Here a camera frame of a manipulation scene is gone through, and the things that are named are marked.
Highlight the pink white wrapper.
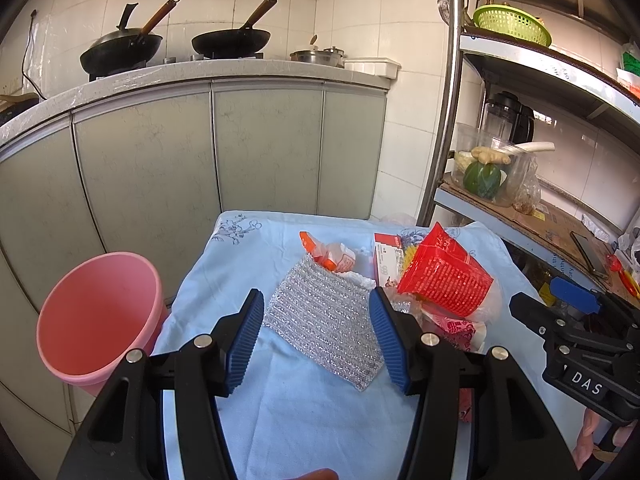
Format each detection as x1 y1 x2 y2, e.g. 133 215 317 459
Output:
421 311 487 352

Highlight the red plastic snack bag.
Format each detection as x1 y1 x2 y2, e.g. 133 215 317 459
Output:
397 223 494 318

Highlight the silver bubble wrap pouch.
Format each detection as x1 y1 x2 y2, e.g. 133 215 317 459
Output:
264 256 383 391

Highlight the red white medicine box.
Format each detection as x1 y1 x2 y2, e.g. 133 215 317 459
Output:
373 233 404 287

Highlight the orange white small wrapper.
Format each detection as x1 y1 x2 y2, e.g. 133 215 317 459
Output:
299 231 356 273

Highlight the white foam fruit net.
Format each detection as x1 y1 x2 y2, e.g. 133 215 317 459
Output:
337 271 376 290

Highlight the yellow foam fruit net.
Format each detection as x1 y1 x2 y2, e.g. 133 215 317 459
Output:
402 245 418 272

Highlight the kitchen counter cabinet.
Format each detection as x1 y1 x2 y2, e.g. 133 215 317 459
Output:
1 61 390 479

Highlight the person's right hand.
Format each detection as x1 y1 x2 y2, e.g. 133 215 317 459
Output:
572 406 637 470

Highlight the black smartphone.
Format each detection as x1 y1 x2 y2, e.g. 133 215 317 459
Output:
570 231 608 278

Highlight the metal shelf rack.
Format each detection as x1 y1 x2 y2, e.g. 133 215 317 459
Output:
418 0 640 306

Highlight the pink plastic bucket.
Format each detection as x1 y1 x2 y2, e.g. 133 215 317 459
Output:
36 252 168 396

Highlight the green bell pepper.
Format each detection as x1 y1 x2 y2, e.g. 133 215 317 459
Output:
462 162 506 200

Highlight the ginger root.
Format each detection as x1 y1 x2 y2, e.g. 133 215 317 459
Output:
471 146 511 166

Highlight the white plastic tray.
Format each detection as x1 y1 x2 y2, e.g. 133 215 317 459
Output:
344 58 401 80

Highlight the right black wok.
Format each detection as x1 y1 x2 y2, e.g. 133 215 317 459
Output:
192 0 278 60

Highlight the black wok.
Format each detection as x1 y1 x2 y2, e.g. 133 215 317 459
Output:
79 0 181 81
192 0 278 60

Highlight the steel pot with lid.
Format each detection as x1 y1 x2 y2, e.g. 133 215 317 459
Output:
290 35 345 68

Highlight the left black wok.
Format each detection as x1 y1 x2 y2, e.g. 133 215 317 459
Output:
79 0 181 81

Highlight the green plastic basket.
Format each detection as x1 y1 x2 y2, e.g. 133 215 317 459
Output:
473 3 552 47

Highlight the black power cable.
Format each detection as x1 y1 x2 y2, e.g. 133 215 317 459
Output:
20 8 48 101

